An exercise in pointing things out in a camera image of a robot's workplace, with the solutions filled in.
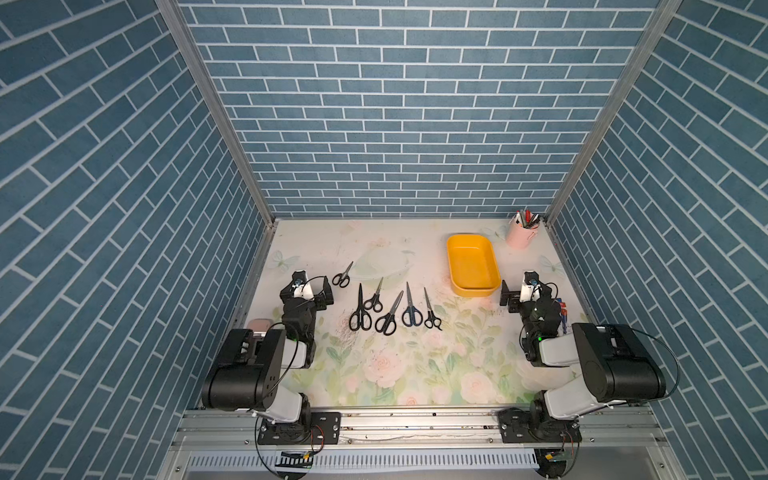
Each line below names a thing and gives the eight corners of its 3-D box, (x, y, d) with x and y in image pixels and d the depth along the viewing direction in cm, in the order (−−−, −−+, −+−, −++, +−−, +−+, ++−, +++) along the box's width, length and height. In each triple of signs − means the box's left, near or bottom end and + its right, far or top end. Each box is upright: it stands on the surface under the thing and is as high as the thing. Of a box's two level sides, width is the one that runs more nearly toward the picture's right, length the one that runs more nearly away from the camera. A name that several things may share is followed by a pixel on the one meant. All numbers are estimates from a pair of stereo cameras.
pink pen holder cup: (508, 249, 114) (517, 230, 105) (504, 234, 118) (512, 215, 110) (531, 249, 114) (542, 230, 105) (526, 235, 119) (536, 215, 110)
